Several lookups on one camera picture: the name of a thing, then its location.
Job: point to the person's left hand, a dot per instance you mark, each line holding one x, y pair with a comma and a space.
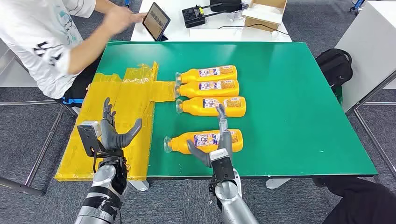
140, 17

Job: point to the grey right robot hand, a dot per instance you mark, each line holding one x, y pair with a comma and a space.
225, 142

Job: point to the person's right hand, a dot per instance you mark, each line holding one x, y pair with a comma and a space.
119, 20

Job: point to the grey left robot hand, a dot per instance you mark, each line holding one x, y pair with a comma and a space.
109, 139

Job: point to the yellow detergent bottle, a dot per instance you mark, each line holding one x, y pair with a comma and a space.
195, 108
191, 90
182, 143
191, 75

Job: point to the person's left forearm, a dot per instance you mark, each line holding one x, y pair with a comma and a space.
105, 6

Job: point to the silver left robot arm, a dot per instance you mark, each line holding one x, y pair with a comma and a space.
103, 181

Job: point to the person's right forearm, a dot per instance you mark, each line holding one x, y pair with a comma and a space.
88, 49

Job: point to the black tablet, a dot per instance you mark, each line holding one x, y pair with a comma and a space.
156, 21

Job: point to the yellow taped cardboard mat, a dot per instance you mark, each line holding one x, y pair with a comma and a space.
89, 117

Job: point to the black remote with antennas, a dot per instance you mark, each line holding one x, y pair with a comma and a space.
193, 17

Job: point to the white table foot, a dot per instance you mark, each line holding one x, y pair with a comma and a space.
140, 185
277, 183

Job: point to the white table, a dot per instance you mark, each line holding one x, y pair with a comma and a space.
213, 34

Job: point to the green table board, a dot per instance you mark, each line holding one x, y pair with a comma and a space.
294, 108

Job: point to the black bag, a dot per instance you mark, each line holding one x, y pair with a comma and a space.
226, 4

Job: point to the person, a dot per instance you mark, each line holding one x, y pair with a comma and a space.
362, 204
31, 37

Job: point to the clear plastic wrap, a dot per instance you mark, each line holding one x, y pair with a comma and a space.
236, 16

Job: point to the white bench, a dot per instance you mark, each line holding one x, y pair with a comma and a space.
12, 77

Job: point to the open cardboard box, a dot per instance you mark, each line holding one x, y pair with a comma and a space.
263, 14

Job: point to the black backpack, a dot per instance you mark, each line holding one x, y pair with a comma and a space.
334, 66

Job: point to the blue metal stand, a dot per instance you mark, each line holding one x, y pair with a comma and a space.
357, 4

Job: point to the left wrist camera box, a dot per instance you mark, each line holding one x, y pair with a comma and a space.
88, 139

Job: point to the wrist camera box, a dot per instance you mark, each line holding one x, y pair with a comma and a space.
88, 139
222, 168

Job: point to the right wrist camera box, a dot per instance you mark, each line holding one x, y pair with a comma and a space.
222, 168

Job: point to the metal table frame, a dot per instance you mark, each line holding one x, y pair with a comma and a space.
372, 139
45, 146

